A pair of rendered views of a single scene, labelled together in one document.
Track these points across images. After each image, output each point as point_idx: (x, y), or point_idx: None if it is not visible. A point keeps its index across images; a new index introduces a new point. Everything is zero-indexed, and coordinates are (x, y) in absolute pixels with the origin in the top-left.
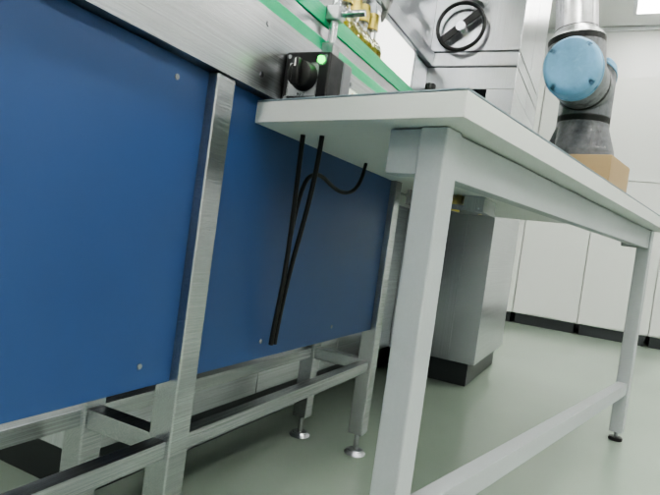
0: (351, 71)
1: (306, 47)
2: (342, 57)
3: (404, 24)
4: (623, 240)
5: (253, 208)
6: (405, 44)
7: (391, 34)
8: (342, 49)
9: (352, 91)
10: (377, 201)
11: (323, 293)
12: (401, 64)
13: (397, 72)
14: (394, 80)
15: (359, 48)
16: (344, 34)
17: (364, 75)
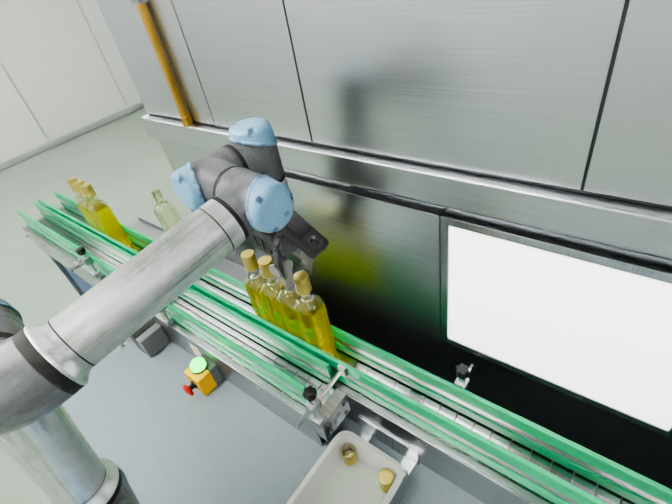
0: (140, 343)
1: (154, 317)
2: (184, 324)
3: (635, 236)
4: None
5: None
6: (643, 281)
7: (533, 261)
8: (183, 320)
9: (192, 345)
10: None
11: None
12: (618, 316)
13: (592, 325)
14: (244, 356)
15: (193, 324)
16: (177, 314)
17: (208, 339)
